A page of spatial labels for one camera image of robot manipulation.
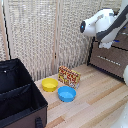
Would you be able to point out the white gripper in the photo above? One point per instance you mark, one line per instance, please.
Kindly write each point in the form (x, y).
(106, 44)

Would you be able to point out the beige woven folding screen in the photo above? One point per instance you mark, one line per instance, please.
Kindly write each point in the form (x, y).
(30, 36)

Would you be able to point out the black fabric storage case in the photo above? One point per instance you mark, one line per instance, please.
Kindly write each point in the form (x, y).
(16, 96)

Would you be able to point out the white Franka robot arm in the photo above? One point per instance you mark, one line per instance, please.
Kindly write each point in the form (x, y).
(100, 21)

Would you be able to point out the red yellow cardboard box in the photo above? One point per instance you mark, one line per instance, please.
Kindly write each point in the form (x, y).
(69, 76)

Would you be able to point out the brown wooden drawer cabinet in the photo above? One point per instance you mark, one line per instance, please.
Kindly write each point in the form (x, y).
(106, 61)

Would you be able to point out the blue plastic bowl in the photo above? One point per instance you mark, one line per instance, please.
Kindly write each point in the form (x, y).
(67, 93)

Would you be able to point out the yellow plastic bowl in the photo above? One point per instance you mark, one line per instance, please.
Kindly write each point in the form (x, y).
(50, 84)

